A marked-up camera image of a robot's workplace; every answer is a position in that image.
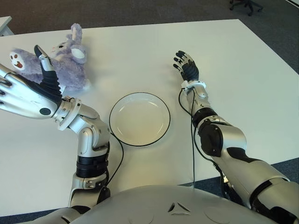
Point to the white plate black rim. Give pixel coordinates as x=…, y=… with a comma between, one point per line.
x=140, y=119

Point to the robot right arm silver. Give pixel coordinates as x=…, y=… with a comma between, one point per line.
x=233, y=140

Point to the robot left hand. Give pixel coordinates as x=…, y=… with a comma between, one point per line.
x=30, y=98

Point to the silver robot torso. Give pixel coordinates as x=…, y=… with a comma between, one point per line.
x=163, y=205

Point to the purple plush bunny doll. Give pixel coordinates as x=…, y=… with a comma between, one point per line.
x=70, y=67

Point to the robot left arm silver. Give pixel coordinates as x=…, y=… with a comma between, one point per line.
x=88, y=144

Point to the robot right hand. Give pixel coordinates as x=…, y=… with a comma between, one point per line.
x=190, y=70

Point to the black office chair base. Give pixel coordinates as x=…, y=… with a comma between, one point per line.
x=246, y=5

